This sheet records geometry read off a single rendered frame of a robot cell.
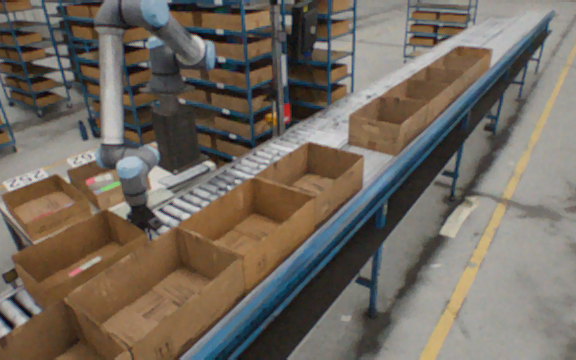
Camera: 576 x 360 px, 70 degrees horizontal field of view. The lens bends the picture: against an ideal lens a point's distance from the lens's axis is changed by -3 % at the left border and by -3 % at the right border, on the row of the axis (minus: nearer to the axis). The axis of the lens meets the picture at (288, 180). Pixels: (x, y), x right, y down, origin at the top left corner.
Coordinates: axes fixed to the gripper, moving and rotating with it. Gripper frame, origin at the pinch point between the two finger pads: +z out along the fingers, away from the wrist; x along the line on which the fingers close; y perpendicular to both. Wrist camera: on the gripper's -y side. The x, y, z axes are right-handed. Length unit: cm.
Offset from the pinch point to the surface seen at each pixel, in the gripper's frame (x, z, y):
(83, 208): 1.1, -0.3, 49.0
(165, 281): 16.6, -8.6, -31.0
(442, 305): -114, 80, -93
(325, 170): -72, -12, -39
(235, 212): -20.9, -14.3, -29.2
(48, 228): 18, 2, 51
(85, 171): -21, 0, 84
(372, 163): -98, -8, -50
